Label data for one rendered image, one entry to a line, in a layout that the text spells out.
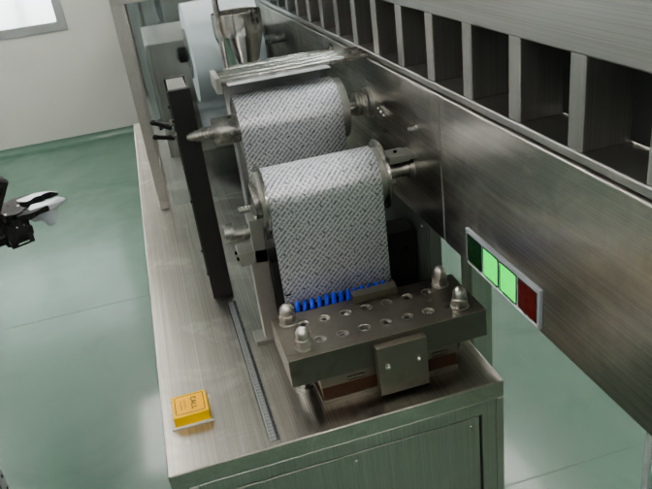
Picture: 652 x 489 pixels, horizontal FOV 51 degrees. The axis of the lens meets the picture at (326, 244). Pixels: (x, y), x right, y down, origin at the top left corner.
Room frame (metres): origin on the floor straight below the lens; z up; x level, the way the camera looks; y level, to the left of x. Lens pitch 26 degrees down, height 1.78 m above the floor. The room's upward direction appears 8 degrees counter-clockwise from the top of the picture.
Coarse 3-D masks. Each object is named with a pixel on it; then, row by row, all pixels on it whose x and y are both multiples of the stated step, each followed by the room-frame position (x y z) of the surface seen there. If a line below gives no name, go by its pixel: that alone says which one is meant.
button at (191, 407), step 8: (192, 392) 1.14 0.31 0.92; (200, 392) 1.13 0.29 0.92; (176, 400) 1.12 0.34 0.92; (184, 400) 1.11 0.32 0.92; (192, 400) 1.11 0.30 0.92; (200, 400) 1.11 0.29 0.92; (176, 408) 1.09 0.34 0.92; (184, 408) 1.09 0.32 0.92; (192, 408) 1.08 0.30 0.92; (200, 408) 1.08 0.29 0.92; (208, 408) 1.08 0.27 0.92; (176, 416) 1.07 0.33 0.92; (184, 416) 1.07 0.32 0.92; (192, 416) 1.07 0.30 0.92; (200, 416) 1.07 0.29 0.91; (208, 416) 1.07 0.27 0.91; (176, 424) 1.06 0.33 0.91; (184, 424) 1.06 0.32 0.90
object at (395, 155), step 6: (384, 150) 1.39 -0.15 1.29; (390, 150) 1.38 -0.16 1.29; (396, 150) 1.37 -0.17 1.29; (402, 150) 1.37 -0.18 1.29; (408, 150) 1.38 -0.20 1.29; (390, 156) 1.35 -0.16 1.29; (396, 156) 1.34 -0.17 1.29; (402, 156) 1.35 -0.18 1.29; (408, 156) 1.35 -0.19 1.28; (414, 156) 1.35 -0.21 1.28; (390, 162) 1.34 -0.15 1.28; (396, 162) 1.34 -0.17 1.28
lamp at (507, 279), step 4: (500, 264) 0.99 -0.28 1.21; (500, 268) 0.99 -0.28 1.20; (504, 268) 0.98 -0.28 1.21; (504, 272) 0.98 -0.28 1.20; (508, 272) 0.96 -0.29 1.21; (504, 276) 0.98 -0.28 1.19; (508, 276) 0.96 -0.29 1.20; (512, 276) 0.95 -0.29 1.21; (504, 280) 0.98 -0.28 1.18; (508, 280) 0.96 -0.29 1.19; (512, 280) 0.95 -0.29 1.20; (504, 284) 0.98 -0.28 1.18; (508, 284) 0.96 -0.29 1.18; (512, 284) 0.95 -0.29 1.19; (504, 288) 0.98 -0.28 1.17; (508, 288) 0.96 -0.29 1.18; (512, 288) 0.95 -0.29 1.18; (504, 292) 0.98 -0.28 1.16; (508, 292) 0.96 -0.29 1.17; (512, 292) 0.95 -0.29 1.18; (508, 296) 0.96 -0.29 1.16; (512, 296) 0.95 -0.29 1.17; (512, 300) 0.95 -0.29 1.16
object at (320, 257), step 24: (336, 216) 1.28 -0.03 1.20; (360, 216) 1.29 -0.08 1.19; (384, 216) 1.30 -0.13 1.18; (288, 240) 1.25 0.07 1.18; (312, 240) 1.26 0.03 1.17; (336, 240) 1.27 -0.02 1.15; (360, 240) 1.28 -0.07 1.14; (384, 240) 1.30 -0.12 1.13; (288, 264) 1.25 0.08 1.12; (312, 264) 1.26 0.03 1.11; (336, 264) 1.27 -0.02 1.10; (360, 264) 1.28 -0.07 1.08; (384, 264) 1.29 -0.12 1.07; (288, 288) 1.25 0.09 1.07; (312, 288) 1.26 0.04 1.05; (336, 288) 1.27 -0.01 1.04
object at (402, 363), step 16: (416, 336) 1.09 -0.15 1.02; (384, 352) 1.06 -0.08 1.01; (400, 352) 1.07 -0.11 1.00; (416, 352) 1.08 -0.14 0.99; (384, 368) 1.06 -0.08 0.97; (400, 368) 1.07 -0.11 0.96; (416, 368) 1.08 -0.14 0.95; (384, 384) 1.06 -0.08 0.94; (400, 384) 1.07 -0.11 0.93; (416, 384) 1.08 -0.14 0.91
